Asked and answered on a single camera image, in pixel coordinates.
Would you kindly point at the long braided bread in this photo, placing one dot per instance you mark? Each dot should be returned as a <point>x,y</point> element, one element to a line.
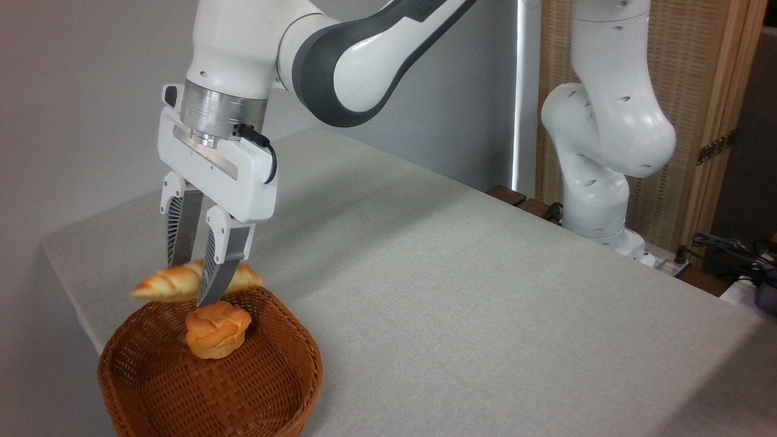
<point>176,282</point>

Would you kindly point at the dark wooden block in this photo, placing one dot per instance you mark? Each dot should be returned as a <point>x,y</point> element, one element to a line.
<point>535,208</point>
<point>505,195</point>

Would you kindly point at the round bread bun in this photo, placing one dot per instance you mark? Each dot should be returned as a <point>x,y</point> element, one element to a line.
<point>217,331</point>

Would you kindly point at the wooden bamboo folding screen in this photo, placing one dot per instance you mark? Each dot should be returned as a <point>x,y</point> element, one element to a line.
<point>698,73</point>

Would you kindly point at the white power strip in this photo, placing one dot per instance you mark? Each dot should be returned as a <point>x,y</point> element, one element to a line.
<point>668,264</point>

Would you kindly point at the brown wicker basket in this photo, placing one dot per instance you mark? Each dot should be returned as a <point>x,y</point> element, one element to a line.
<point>243,394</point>

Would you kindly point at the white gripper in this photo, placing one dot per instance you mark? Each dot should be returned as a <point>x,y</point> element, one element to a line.
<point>234,182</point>

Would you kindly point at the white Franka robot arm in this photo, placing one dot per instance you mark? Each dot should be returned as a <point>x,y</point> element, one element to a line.
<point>607,121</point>

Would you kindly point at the grey tablecloth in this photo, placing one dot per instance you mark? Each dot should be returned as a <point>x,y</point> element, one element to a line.
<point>485,315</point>

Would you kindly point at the metal screen hinge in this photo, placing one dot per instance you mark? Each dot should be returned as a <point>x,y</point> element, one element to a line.
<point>715,149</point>

